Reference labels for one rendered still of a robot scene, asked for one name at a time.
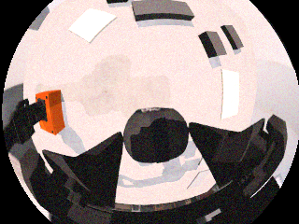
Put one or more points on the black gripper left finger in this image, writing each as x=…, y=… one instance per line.
x=97, y=170

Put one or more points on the dark grey controller unit with white label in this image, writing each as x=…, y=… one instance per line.
x=155, y=134

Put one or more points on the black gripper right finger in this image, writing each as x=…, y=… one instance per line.
x=222, y=150

